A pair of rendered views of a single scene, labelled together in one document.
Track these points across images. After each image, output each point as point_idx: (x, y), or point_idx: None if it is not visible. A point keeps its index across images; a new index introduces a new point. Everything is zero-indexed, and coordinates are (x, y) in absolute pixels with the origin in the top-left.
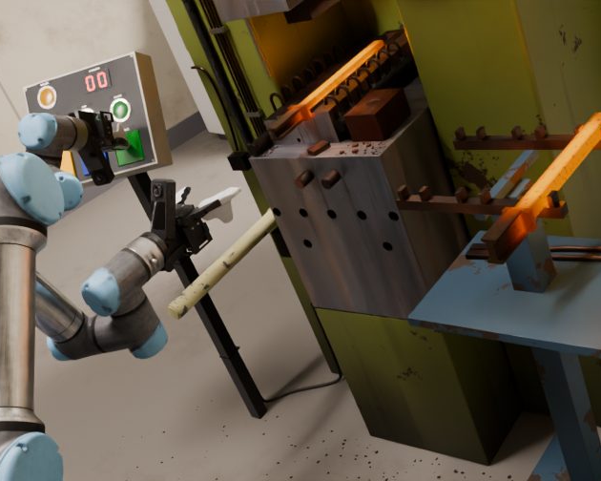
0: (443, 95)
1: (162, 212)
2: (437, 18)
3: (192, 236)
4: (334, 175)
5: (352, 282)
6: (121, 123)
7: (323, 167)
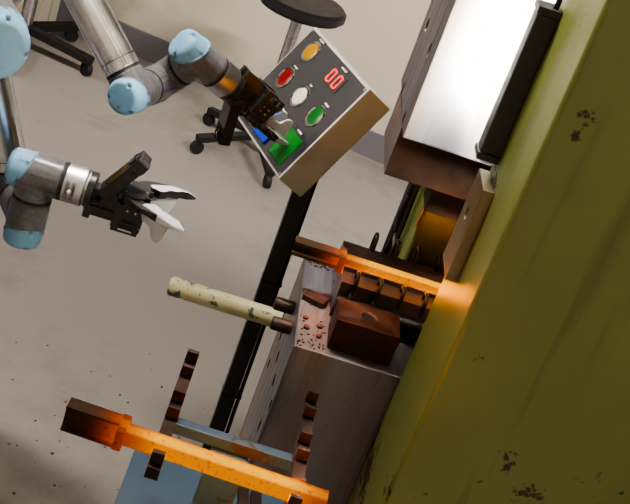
0: (404, 381)
1: (117, 175)
2: (439, 313)
3: (119, 214)
4: (284, 324)
5: (249, 429)
6: (304, 125)
7: (295, 313)
